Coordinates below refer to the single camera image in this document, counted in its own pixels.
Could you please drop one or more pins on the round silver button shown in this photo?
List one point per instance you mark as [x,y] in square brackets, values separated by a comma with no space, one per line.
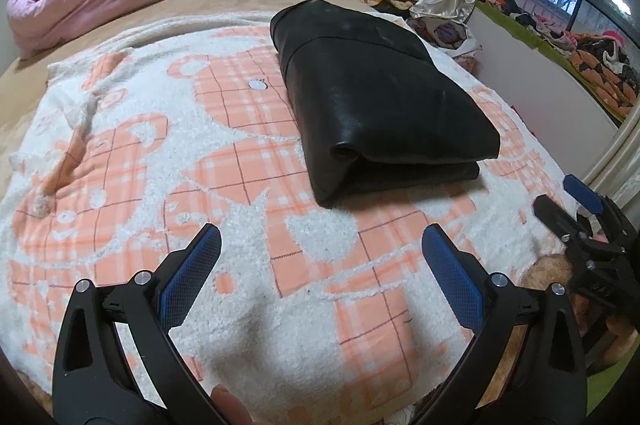
[258,85]

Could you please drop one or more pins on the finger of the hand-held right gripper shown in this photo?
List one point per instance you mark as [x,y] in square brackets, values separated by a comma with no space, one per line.
[585,195]
[557,217]

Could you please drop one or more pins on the brown plush blanket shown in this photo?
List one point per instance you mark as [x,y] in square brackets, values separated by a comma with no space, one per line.
[545,272]

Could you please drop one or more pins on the heap of clothes on windowsill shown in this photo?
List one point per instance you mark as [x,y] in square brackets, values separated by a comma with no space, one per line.
[600,55]

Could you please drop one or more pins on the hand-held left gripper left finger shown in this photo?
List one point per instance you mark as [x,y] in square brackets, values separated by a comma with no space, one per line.
[192,275]

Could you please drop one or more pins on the person's right hand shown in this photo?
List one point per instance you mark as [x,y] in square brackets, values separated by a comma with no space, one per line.
[622,337]

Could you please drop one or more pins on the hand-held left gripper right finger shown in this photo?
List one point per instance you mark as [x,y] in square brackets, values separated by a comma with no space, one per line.
[452,280]

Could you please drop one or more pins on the green windowsill cover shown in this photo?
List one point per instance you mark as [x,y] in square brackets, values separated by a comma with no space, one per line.
[525,37]

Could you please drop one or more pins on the black leather jacket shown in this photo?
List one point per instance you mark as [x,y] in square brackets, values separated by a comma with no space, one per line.
[380,105]

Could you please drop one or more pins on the white orange bear blanket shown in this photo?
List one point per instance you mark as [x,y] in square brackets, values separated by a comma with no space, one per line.
[200,185]

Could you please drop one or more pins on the person's left hand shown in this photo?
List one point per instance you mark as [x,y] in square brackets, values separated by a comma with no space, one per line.
[232,407]

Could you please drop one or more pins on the laundry bag with clothes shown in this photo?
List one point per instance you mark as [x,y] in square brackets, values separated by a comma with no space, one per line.
[445,32]

